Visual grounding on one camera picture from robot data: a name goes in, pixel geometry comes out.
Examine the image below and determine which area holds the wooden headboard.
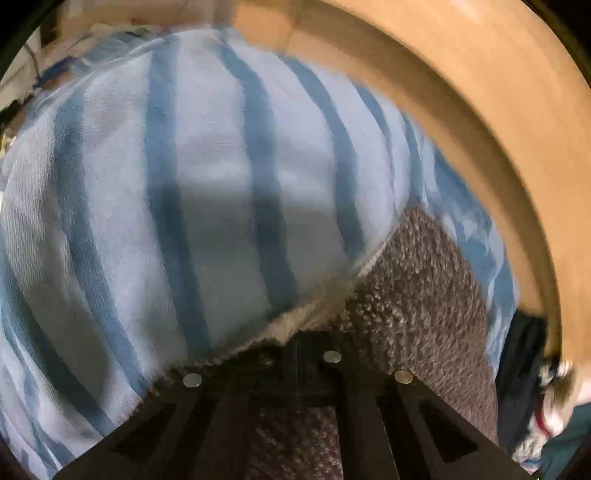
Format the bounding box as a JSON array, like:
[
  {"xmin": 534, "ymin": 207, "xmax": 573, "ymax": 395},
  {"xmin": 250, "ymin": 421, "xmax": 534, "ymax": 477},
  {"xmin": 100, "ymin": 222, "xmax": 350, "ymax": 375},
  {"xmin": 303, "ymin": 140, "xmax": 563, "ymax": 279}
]
[{"xmin": 228, "ymin": 0, "xmax": 580, "ymax": 370}]

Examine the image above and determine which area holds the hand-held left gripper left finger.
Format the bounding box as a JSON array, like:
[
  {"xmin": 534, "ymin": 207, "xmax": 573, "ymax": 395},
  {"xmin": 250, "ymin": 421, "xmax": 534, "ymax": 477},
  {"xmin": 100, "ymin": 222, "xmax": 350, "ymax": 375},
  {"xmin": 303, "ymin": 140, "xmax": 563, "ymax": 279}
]
[{"xmin": 53, "ymin": 336, "xmax": 302, "ymax": 480}]

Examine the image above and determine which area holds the blue striped fleece garment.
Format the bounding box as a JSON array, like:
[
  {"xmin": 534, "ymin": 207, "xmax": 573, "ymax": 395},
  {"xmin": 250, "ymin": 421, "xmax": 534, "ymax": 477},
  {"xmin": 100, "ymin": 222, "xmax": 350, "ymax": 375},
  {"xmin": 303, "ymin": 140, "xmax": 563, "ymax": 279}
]
[{"xmin": 0, "ymin": 28, "xmax": 411, "ymax": 480}]

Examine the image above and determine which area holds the dark navy garment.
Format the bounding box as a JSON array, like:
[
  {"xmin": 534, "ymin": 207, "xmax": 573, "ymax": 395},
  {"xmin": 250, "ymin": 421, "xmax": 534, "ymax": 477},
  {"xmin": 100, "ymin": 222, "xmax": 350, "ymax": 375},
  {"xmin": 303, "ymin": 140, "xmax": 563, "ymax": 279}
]
[{"xmin": 495, "ymin": 308, "xmax": 551, "ymax": 459}]

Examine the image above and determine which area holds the blue striped bed sheet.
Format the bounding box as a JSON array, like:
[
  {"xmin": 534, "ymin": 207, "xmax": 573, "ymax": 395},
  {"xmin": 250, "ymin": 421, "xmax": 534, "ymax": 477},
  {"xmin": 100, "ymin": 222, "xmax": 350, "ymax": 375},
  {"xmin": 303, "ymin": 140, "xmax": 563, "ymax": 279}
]
[{"xmin": 397, "ymin": 115, "xmax": 519, "ymax": 356}]

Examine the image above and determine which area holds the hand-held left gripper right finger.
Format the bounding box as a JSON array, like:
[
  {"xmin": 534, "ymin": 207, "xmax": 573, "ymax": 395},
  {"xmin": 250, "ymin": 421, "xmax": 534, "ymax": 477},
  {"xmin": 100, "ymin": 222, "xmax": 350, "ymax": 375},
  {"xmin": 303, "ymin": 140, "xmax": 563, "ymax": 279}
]
[{"xmin": 299, "ymin": 329, "xmax": 536, "ymax": 480}]

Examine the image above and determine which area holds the brown fuzzy garment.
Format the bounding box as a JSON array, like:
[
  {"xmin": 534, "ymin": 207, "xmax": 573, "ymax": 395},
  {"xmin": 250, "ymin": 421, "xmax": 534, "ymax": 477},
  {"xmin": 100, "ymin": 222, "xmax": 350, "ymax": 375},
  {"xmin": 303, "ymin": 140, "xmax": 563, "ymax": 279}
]
[{"xmin": 247, "ymin": 198, "xmax": 500, "ymax": 480}]

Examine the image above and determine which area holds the white and red garment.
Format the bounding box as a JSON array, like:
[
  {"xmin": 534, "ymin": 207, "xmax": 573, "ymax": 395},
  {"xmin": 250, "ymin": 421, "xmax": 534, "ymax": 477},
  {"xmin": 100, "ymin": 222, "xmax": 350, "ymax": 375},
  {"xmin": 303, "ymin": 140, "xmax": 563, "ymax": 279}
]
[{"xmin": 512, "ymin": 357, "xmax": 580, "ymax": 469}]

